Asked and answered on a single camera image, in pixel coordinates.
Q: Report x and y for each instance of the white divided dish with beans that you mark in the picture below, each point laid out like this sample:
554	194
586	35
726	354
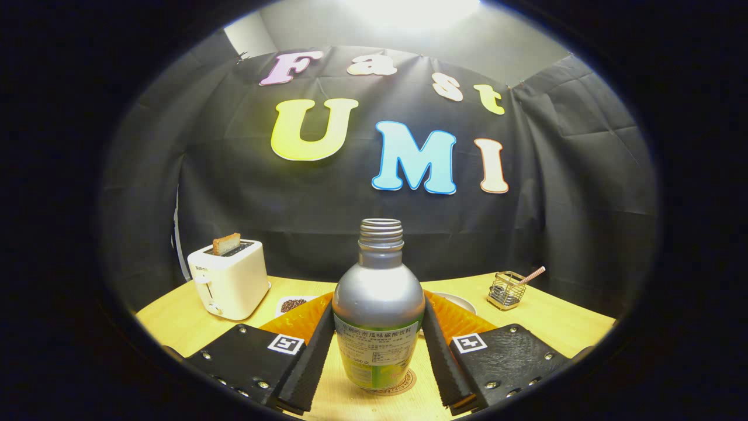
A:
292	304

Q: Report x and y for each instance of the white plate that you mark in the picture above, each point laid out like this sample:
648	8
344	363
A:
461	303

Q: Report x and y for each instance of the toast slice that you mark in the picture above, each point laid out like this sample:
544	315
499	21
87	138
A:
226	244

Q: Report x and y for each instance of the striped pink straw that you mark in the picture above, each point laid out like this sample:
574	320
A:
533	275

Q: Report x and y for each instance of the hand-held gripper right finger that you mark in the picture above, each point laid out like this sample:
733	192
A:
444	368

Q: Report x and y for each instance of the black backdrop cloth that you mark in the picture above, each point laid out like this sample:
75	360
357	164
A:
245	193

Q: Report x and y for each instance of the silver bottle with green label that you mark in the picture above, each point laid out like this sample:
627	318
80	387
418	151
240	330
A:
378	298

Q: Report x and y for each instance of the wooden table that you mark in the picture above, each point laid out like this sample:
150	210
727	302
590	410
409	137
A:
175	327

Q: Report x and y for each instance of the round wooden coaster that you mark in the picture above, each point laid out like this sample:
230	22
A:
407	383

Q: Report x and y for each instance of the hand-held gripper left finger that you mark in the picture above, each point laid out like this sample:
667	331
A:
310	368

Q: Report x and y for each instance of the white toaster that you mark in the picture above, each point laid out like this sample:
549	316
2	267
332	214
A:
234	286

